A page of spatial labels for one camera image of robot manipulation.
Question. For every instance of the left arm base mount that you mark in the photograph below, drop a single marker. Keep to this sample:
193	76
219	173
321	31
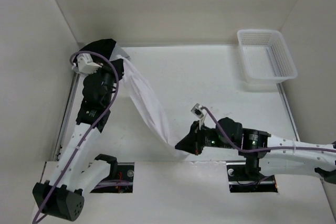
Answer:
119	181

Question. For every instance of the white plastic basket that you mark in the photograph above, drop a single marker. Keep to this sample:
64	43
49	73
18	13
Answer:
265	57

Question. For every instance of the right aluminium table rail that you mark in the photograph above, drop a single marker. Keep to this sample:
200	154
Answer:
288	110

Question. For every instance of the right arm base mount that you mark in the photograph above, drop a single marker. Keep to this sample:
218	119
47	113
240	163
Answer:
245	177

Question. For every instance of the white tank top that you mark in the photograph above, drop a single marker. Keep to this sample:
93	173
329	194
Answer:
140	119

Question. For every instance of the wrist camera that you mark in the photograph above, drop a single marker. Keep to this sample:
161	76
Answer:
198	112
79	64

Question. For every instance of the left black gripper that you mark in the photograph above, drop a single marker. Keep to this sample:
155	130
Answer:
119	64

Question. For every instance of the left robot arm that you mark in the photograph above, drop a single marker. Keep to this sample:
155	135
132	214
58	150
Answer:
62	195

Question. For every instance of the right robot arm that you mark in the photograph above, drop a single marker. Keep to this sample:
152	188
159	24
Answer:
264	154

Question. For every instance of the grey folded tank top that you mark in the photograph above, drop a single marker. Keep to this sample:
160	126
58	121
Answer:
118	51

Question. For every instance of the left aluminium table rail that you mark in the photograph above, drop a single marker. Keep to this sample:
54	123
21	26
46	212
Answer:
66	116

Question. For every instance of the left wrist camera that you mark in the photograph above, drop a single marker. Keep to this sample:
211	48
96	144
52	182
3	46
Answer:
79	64

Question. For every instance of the black folded tank top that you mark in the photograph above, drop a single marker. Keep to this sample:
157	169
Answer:
103	47

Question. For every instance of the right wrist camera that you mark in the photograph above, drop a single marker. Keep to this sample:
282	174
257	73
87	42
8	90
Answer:
198	112

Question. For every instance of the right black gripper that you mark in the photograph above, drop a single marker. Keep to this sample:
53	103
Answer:
190	144

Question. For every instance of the aluminium table rail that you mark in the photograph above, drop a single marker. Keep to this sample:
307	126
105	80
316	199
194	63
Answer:
288	110
66	116

